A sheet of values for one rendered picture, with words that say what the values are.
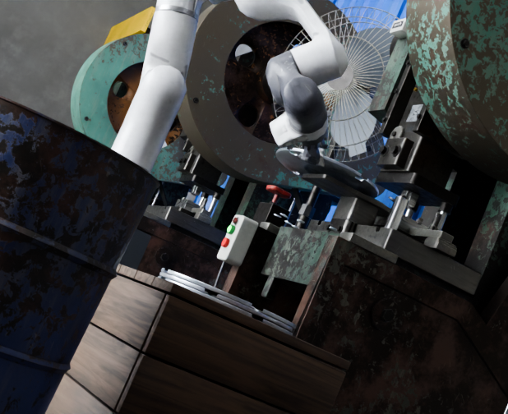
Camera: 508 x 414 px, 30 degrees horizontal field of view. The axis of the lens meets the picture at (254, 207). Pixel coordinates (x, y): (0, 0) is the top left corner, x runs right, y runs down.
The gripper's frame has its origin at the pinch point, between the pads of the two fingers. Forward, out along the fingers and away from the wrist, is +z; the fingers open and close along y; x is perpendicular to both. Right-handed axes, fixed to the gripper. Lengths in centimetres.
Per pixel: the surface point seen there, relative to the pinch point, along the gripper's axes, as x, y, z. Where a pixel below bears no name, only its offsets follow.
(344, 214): -8.4, -7.1, 18.3
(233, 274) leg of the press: 16.4, -30.9, 32.6
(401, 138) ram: -14.1, 18.6, 19.6
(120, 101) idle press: 184, 71, 260
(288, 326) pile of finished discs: -19, -48, -44
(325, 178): -2.1, -2.9, 7.3
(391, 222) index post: -22.1, -7.4, 7.7
